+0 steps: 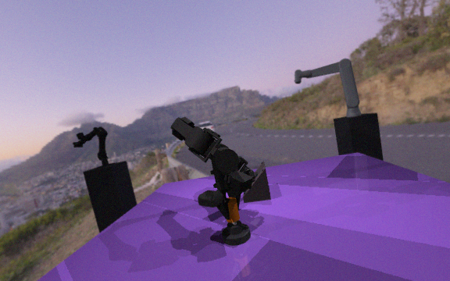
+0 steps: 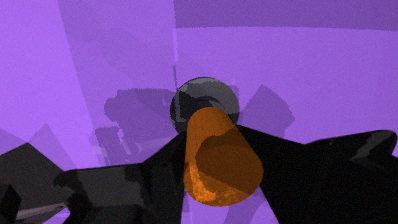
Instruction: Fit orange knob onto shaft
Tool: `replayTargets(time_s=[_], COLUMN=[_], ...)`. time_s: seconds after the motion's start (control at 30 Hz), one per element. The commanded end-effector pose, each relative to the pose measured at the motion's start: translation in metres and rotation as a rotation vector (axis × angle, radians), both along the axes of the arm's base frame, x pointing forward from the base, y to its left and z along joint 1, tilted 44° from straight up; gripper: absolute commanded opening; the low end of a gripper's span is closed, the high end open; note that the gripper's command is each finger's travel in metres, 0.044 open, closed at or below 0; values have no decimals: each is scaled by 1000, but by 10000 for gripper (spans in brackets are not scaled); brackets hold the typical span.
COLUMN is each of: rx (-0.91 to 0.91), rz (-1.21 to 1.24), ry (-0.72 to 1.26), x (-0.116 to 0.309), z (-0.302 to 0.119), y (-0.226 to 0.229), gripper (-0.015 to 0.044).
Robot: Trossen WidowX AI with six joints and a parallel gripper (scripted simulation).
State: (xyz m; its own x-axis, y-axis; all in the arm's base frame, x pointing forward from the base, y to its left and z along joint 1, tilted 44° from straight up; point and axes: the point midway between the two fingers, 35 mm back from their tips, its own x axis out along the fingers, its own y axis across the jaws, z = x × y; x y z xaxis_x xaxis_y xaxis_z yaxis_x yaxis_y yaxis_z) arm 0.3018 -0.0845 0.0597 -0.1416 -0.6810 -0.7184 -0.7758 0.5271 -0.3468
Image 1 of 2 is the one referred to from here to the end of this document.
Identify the orange knob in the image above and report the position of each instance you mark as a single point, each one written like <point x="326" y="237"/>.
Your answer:
<point x="233" y="210"/>

